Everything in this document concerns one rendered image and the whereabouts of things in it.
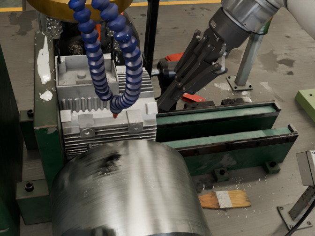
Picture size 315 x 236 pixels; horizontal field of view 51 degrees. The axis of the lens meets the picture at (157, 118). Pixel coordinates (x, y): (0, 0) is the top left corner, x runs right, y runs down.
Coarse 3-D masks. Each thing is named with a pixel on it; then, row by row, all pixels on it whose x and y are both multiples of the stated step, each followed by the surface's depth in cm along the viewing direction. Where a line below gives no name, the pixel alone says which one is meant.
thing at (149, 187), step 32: (96, 160) 51; (128, 160) 50; (160, 160) 52; (64, 192) 51; (96, 192) 47; (128, 192) 46; (160, 192) 48; (192, 192) 53; (64, 224) 48; (96, 224) 44; (128, 224) 43; (160, 224) 44; (192, 224) 46
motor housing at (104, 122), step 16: (144, 80) 73; (144, 96) 72; (80, 112) 69; (96, 112) 70; (144, 112) 72; (64, 128) 68; (96, 128) 68; (112, 128) 70; (144, 128) 72; (64, 144) 71; (80, 144) 70; (96, 144) 71
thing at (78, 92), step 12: (72, 60) 71; (84, 60) 72; (108, 60) 71; (60, 72) 71; (72, 72) 71; (84, 72) 69; (108, 72) 73; (60, 84) 64; (72, 84) 69; (84, 84) 64; (108, 84) 66; (60, 96) 65; (72, 96) 66; (84, 96) 66; (96, 96) 67; (60, 108) 67; (72, 108) 68; (84, 108) 68; (96, 108) 69; (108, 108) 70
